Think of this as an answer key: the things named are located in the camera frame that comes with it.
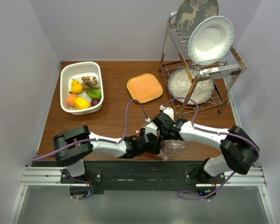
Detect clear zip top bag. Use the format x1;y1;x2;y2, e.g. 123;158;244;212
135;127;189;162

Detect dark purple fake fruit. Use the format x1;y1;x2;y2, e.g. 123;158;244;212
91;98;100;106

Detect green fake pepper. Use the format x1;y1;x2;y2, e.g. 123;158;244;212
87;89;102;100

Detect yellow fake bell pepper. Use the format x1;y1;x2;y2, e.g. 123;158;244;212
73;97;91;110

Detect brown fake longan bunch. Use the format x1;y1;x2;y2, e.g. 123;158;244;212
82;76;99;93

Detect orange fake peach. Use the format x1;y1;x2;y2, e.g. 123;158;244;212
66;93;78;107

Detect yellow fake pear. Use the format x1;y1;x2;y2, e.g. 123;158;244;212
71;79;84;94

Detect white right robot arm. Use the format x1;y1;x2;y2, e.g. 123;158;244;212
152;111;259;183

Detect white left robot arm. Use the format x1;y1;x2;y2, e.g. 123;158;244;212
53;125;163;183

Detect grey speckled plate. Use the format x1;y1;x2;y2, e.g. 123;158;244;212
167;67;216;105

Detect woven bamboo tray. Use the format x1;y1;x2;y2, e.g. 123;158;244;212
126;73;163;104

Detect metal dish rack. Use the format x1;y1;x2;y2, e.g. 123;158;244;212
159;12;247;113

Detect white scalloped plate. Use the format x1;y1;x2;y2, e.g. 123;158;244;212
188;16;235;65

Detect white plastic basket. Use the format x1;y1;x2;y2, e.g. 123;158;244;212
60;62;104;115

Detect grey deer plate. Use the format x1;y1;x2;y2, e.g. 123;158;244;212
175;0;219;40

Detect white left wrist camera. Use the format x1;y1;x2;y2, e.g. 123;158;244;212
145;118;160;137

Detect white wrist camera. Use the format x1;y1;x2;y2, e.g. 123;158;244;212
145;118;160;137
160;105;174;120

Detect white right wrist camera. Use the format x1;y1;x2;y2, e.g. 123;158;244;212
160;105;174;120

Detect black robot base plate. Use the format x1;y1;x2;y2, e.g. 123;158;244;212
60;161;227;196

